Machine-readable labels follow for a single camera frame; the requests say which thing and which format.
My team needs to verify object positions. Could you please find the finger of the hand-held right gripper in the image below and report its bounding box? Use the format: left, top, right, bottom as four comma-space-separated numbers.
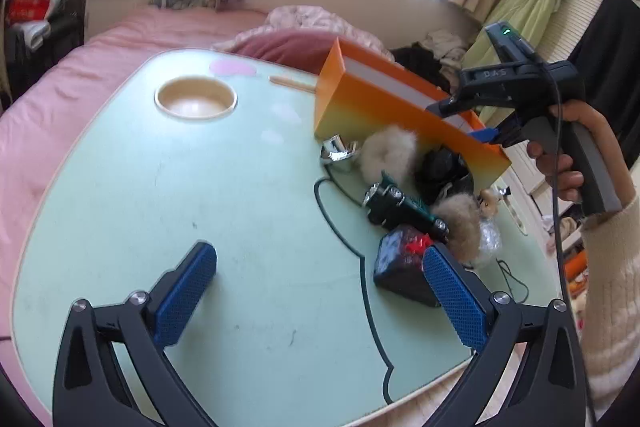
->
469, 109, 526, 148
424, 93, 483, 116

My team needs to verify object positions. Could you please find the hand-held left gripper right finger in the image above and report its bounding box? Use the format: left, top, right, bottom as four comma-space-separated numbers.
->
422, 243, 588, 427

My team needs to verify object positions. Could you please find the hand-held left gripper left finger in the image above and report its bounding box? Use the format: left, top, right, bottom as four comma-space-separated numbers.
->
52, 241, 218, 427

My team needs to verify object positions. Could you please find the black leather pouch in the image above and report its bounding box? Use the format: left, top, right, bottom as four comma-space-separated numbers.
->
414, 146, 473, 202

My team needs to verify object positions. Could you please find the black and red gift box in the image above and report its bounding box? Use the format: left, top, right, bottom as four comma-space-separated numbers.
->
372, 224, 443, 309

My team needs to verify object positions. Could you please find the clear plastic bag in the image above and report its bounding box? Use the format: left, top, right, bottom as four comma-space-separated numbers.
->
470, 214, 502, 265

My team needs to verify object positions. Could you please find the small doll keychain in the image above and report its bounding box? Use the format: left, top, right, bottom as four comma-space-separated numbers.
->
477, 187, 503, 218

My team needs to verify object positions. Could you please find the cream fluffy scrunchie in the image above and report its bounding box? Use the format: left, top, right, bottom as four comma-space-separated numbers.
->
359, 127, 418, 185

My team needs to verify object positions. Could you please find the brown fluffy scrunchie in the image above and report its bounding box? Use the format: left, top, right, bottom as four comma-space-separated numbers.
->
431, 194, 483, 265

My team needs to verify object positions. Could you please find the orange cardboard box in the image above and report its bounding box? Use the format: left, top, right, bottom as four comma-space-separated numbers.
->
314, 36, 512, 190

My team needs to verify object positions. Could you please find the green toy car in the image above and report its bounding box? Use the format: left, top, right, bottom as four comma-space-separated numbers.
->
362, 172, 451, 240

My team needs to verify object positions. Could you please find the green cartoon desktop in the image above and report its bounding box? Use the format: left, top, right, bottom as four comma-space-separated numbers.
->
10, 48, 561, 425

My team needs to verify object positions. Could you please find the person's right hand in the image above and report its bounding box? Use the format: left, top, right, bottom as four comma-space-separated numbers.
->
526, 101, 638, 204

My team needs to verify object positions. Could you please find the black clothing heap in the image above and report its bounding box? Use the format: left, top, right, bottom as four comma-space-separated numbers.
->
390, 47, 451, 92

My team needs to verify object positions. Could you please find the white clothes heap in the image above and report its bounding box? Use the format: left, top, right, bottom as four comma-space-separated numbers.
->
417, 29, 468, 62

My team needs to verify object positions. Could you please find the black hanging garment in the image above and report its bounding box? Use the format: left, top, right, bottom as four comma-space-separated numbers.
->
567, 0, 640, 158

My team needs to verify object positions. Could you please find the orange bottle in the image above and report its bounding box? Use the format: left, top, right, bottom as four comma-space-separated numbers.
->
564, 251, 591, 288

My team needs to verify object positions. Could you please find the maroon pillow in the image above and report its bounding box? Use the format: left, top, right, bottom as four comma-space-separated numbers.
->
230, 29, 366, 75

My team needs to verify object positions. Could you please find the pink printed quilt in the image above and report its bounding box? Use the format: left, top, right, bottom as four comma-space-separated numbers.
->
265, 5, 396, 62

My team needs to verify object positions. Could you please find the pink bed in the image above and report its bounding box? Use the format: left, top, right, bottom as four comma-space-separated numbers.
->
0, 4, 271, 427

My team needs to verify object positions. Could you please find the red printed carton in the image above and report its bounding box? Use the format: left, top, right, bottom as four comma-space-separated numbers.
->
4, 0, 57, 26

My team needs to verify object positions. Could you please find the thin black cable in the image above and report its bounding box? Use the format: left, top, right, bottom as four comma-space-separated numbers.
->
495, 257, 530, 305

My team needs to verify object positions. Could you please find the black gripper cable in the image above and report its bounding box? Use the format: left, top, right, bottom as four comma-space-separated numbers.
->
542, 69, 601, 427

